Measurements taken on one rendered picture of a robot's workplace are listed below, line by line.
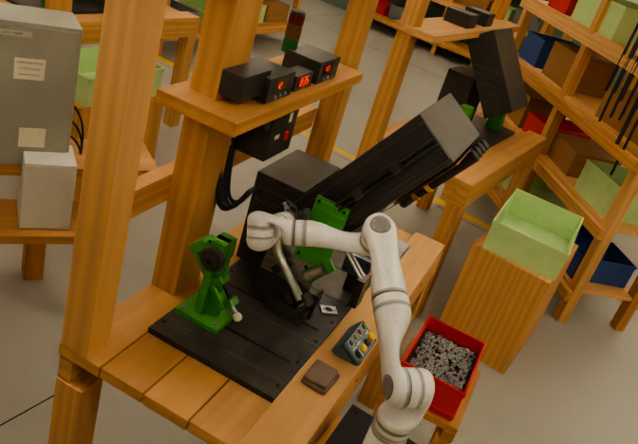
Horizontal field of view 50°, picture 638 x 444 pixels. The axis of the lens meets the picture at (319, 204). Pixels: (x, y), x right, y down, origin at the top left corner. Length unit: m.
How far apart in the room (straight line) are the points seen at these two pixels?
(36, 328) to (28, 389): 0.38
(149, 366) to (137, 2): 0.96
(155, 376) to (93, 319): 0.23
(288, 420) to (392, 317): 0.42
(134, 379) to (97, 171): 0.57
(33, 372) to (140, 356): 1.26
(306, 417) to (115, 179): 0.79
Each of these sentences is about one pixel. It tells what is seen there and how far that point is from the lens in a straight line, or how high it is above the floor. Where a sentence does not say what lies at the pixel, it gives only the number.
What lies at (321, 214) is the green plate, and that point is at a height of 1.22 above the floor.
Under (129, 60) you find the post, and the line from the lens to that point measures 1.50.
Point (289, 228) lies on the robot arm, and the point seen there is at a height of 1.32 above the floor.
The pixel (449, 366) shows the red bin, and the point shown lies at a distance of 2.29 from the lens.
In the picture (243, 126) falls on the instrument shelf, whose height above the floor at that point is 1.52.
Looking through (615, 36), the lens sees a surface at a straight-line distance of 4.96.
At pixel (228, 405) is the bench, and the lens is 1.86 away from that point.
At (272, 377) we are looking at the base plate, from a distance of 1.95.
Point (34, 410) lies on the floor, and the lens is 3.02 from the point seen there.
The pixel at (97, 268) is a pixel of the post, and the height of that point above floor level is 1.17.
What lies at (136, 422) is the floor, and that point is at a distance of 2.99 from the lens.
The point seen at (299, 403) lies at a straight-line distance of 1.90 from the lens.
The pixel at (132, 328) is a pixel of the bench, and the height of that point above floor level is 0.88.
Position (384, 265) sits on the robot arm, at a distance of 1.70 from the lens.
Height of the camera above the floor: 2.17
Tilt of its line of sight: 26 degrees down
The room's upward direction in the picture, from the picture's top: 17 degrees clockwise
